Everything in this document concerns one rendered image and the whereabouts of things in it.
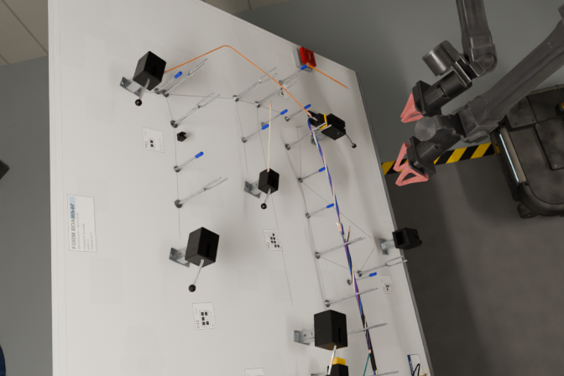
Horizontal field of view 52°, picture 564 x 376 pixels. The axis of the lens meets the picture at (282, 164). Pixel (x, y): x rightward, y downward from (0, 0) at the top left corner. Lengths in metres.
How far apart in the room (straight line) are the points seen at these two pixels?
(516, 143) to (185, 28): 1.61
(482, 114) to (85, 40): 0.85
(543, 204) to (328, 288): 1.33
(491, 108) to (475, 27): 0.23
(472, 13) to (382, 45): 1.59
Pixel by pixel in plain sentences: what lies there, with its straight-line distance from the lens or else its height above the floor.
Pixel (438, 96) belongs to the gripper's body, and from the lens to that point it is 1.45.
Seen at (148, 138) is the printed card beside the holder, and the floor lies 1.51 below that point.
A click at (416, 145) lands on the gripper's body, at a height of 1.19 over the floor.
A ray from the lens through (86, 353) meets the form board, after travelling 0.99.
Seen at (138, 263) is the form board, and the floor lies 1.54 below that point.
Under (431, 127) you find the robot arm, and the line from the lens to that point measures 1.36.
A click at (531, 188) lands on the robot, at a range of 2.55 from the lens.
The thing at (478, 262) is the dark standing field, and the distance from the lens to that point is 2.66.
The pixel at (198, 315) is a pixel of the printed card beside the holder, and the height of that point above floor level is 1.45.
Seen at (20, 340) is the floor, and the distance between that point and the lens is 2.89.
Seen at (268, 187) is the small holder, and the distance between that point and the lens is 1.26.
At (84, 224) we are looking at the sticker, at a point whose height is 1.62.
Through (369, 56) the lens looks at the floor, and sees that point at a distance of 2.99.
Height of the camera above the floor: 2.53
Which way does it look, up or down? 68 degrees down
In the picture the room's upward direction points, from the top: 14 degrees counter-clockwise
